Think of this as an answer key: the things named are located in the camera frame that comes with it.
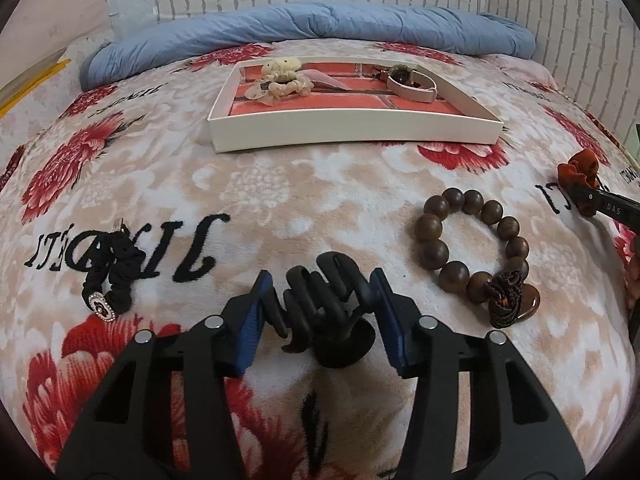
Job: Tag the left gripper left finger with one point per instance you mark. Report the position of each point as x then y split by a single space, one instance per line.
124 430

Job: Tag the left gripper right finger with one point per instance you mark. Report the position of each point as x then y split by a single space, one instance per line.
479 411

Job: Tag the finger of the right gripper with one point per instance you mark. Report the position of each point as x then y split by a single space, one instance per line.
590 201

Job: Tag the rust red scrunchie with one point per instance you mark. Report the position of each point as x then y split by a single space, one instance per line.
579 176

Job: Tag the black scrunchie with charm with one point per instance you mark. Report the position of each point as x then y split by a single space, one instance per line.
116 263

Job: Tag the black plastic claw clip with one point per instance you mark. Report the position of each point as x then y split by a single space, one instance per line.
323 311

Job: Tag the cream satin scrunchie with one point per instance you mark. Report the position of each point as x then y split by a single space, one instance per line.
275 87

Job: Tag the floral fleece blanket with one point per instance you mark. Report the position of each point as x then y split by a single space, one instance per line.
72 163

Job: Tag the blue rolled duvet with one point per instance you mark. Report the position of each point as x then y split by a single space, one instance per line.
452 31

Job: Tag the pink feather hair piece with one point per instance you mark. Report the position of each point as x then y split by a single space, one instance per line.
318 78

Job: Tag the yellow edged board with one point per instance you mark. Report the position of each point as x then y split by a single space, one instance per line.
24 83

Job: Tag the white tray with brick liner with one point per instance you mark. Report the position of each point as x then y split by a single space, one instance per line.
368 112

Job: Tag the cream hair clip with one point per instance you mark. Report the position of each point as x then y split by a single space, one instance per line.
281 67

